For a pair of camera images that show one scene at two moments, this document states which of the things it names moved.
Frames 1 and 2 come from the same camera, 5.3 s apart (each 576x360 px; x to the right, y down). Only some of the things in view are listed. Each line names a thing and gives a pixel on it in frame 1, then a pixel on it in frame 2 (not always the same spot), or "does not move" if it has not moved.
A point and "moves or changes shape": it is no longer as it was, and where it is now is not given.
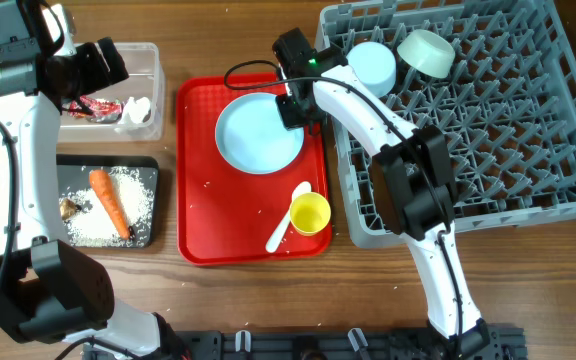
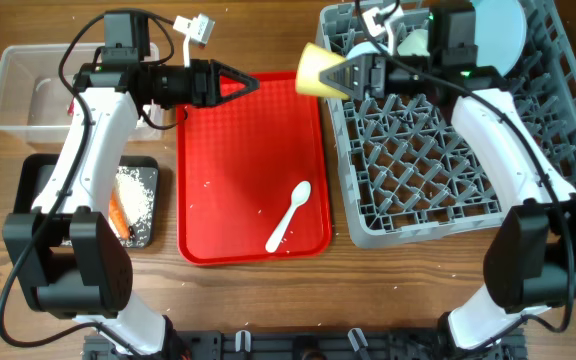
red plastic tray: (226, 216) does not move
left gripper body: (85, 74) to (173, 85)
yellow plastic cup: (310, 213) moves or changes shape
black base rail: (507, 343) does not move
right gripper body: (295, 114) to (388, 77)
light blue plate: (251, 135) to (500, 33)
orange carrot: (104, 187) does not move
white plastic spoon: (280, 233) does not move
